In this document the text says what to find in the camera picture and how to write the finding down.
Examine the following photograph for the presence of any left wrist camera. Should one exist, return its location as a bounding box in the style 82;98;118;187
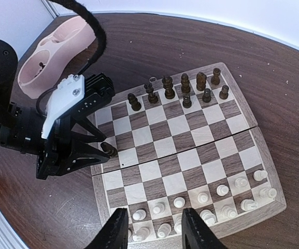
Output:
41;73;115;139

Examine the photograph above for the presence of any left aluminium frame post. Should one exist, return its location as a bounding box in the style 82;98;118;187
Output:
41;0;59;19

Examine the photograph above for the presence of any dark chess piece tall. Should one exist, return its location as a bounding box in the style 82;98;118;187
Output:
162;76;175;100

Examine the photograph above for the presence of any dark chess pawn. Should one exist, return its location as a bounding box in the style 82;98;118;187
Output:
211;67;221;86

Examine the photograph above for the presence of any pink double pet bowl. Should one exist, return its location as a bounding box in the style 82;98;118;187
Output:
18;16;96;99

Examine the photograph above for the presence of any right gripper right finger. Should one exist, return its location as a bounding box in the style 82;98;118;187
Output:
181;208;227;249

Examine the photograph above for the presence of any white chess pieces group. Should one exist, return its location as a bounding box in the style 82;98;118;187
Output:
121;165;278;242

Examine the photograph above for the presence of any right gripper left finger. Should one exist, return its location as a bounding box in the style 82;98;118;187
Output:
85;208;129;249

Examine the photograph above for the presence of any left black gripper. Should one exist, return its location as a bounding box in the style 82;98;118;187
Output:
0;103;110;179

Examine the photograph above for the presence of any wooden chess board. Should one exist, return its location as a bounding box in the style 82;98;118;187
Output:
91;62;287;248

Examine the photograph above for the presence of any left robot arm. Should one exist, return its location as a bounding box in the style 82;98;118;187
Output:
0;40;115;179

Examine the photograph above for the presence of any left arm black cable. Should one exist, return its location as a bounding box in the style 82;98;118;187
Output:
36;0;108;115

